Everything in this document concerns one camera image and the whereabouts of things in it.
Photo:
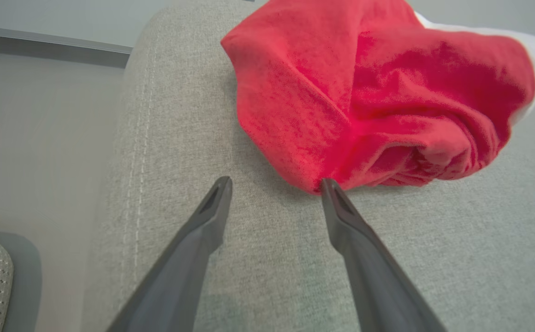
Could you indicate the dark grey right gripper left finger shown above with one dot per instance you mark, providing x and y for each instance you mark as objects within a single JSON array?
[{"x": 180, "y": 272}]

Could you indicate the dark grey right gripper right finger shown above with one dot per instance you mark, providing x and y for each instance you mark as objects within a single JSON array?
[{"x": 378, "y": 281}]

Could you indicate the red and white garment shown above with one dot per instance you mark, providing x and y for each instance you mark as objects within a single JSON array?
[{"x": 369, "y": 97}]

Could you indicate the grey fabric cushion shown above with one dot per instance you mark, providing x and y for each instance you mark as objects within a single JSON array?
[{"x": 295, "y": 240}]

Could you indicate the grey wall baseboard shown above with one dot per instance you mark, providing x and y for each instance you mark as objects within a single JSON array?
[{"x": 50, "y": 46}]

